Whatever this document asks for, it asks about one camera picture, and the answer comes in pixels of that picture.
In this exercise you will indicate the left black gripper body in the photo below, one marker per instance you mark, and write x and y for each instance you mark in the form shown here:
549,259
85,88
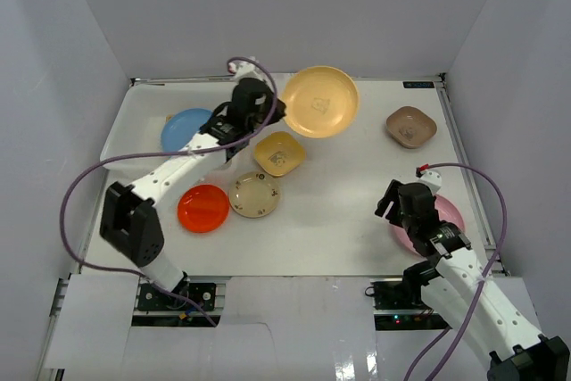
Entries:
271,107

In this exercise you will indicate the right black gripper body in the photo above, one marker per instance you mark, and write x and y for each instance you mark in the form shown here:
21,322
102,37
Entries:
407,222

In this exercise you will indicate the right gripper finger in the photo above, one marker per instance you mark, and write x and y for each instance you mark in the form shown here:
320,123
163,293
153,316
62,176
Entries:
389,208
391,193

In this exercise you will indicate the pink round plate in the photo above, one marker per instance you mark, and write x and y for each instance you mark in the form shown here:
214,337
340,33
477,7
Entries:
447,211

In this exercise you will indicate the yellow square panda dish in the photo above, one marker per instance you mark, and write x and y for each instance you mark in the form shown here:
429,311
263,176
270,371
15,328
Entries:
279,153

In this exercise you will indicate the tan round plate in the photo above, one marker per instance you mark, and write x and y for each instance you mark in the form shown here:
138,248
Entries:
320,101

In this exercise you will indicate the brown square dish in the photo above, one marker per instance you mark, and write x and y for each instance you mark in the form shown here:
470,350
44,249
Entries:
410,127

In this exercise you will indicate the blue round plate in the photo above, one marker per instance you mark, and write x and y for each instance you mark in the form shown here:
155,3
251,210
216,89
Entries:
181,128

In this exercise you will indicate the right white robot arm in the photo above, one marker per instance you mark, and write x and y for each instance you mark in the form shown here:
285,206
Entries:
451,280

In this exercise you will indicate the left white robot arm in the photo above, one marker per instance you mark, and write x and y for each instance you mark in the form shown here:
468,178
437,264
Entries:
130,220

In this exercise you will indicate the white plastic bin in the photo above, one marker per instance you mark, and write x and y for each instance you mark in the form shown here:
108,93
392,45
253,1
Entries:
146,108

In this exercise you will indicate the paper sheet at back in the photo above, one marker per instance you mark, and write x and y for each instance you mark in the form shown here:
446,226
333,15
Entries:
280,78

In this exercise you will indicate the beige patterned small plate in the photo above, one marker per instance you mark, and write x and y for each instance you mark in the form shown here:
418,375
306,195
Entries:
254,195

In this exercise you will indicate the dark table label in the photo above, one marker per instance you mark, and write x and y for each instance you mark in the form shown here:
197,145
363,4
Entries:
418,84

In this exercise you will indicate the orange round plate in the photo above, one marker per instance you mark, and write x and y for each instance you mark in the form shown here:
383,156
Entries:
203,208

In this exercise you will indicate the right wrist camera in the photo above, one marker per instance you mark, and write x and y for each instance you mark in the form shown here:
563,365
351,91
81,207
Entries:
430,178

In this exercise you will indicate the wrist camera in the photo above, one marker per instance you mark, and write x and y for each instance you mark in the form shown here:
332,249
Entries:
240,69
430,178

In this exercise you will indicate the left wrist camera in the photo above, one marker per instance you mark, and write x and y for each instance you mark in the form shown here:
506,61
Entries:
240,69

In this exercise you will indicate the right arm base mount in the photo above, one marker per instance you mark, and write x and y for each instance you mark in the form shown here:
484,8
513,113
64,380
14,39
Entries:
395,310

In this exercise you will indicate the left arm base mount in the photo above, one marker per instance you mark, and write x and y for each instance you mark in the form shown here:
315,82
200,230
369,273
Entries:
199,307

